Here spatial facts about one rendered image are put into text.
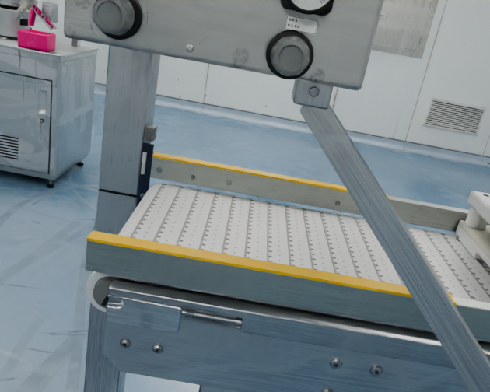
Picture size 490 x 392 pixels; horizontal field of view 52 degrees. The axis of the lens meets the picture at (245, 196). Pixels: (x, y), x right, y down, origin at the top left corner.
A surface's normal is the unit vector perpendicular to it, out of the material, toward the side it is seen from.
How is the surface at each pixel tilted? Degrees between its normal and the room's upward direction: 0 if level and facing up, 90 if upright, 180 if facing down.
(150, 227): 0
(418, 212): 90
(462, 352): 87
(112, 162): 90
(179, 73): 90
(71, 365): 0
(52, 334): 0
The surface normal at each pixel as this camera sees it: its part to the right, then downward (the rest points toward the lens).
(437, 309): -0.57, 0.14
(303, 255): 0.17, -0.92
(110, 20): -0.04, 0.35
